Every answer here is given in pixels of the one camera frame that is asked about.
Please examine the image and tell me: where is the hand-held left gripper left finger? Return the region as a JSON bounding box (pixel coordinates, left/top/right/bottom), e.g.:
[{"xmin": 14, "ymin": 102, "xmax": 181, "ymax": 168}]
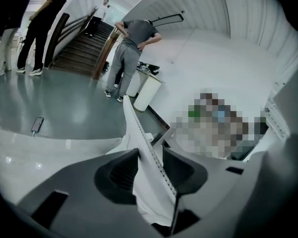
[{"xmin": 14, "ymin": 147, "xmax": 162, "ymax": 238}]

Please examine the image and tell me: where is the black framed ceiling lamp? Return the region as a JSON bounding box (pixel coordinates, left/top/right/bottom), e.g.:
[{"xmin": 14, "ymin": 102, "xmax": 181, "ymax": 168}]
[{"xmin": 151, "ymin": 13, "xmax": 185, "ymax": 27}]

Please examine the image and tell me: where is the dark smartphone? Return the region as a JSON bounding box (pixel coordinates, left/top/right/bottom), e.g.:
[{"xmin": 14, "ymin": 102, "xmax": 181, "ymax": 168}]
[{"xmin": 30, "ymin": 117, "xmax": 44, "ymax": 132}]

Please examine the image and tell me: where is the dark wooden staircase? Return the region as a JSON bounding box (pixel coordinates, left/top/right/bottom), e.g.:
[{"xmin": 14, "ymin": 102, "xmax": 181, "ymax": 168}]
[{"xmin": 43, "ymin": 12, "xmax": 120, "ymax": 80}]

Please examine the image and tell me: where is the white cylindrical stand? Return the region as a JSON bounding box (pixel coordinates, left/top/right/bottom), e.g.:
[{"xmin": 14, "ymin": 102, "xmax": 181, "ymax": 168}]
[
  {"xmin": 125, "ymin": 69, "xmax": 149, "ymax": 98},
  {"xmin": 133, "ymin": 73, "xmax": 165, "ymax": 112}
]

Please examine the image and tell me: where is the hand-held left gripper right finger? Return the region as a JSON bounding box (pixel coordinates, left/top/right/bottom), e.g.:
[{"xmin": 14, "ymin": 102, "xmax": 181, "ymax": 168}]
[{"xmin": 162, "ymin": 147, "xmax": 270, "ymax": 238}]

